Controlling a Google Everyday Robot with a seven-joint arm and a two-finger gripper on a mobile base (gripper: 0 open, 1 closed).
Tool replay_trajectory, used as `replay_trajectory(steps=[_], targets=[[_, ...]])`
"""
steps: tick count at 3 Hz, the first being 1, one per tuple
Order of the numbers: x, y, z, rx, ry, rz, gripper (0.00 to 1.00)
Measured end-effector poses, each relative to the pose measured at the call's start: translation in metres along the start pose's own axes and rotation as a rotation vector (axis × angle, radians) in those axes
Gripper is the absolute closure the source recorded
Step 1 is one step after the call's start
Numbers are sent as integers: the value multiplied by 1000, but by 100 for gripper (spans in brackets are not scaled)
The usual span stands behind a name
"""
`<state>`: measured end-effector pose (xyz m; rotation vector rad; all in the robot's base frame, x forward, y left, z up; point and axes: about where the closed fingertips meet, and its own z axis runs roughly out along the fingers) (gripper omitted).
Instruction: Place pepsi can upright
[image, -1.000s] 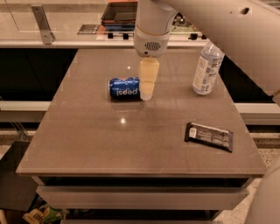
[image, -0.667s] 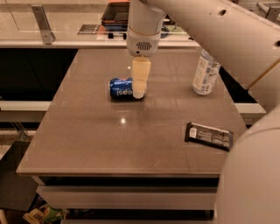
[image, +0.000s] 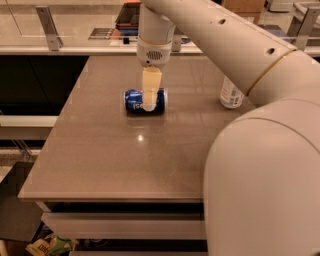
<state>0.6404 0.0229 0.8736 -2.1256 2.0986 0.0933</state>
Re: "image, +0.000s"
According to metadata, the orange and black tray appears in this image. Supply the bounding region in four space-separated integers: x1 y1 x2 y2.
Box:
116 2 141 28

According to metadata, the blue pepsi can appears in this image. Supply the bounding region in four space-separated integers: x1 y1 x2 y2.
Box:
124 88 167 113

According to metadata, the metal railing bracket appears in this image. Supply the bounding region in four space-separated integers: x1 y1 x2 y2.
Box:
171 28 182 52
288 6 320 50
35 6 63 51

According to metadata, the middle metal railing bracket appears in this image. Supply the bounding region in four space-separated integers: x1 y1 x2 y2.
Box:
171 28 182 52

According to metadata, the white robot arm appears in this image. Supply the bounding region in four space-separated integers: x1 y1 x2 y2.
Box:
139 0 320 256

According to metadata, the left metal railing bracket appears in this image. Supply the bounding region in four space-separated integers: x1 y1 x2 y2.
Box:
35 6 63 51

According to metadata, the clear plastic water bottle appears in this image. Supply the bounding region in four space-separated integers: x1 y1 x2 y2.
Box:
219 76 244 109

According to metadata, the brown cardboard box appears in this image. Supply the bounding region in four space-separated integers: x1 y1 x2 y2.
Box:
222 0 265 24

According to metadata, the grey table drawer front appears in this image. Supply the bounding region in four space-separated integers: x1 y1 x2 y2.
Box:
42 213 206 240

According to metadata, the green snack bag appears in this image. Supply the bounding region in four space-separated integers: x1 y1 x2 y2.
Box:
26 234 74 256

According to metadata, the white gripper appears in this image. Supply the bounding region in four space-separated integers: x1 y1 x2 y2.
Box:
137 37 172 112

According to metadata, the right metal railing bracket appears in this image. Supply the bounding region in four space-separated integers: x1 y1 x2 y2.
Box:
288 6 320 50

